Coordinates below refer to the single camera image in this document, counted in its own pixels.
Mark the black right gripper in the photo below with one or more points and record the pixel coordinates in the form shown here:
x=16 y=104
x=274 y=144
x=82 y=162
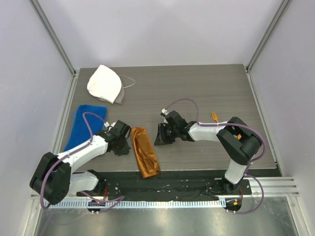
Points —
x=166 y=132

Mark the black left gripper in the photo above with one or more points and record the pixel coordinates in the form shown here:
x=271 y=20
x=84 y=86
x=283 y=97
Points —
x=123 y=151

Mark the orange satin napkin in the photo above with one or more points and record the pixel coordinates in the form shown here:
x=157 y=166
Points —
x=145 y=155

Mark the orange plastic fork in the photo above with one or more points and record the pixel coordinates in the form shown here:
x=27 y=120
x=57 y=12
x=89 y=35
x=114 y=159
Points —
x=214 y=117

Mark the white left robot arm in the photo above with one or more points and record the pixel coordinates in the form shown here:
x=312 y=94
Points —
x=55 y=176

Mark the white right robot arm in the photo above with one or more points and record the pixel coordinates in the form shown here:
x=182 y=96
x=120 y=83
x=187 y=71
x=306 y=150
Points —
x=239 y=141

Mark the blue towel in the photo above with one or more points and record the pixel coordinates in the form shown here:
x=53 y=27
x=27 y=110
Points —
x=79 y=132

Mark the white cloth cap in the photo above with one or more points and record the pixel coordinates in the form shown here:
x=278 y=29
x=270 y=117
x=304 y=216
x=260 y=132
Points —
x=106 y=85

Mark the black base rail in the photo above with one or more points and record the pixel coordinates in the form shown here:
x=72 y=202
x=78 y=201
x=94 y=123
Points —
x=196 y=185

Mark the white slotted cable duct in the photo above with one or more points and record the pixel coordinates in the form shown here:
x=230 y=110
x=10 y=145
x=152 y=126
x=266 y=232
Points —
x=87 y=203

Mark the left aluminium frame post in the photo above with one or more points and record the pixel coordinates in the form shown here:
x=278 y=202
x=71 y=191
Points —
x=50 y=31

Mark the aluminium frame post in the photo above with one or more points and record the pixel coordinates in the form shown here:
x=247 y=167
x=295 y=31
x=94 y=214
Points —
x=284 y=5
x=50 y=31

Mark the right aluminium frame post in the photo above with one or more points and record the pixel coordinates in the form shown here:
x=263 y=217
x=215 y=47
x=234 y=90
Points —
x=284 y=5

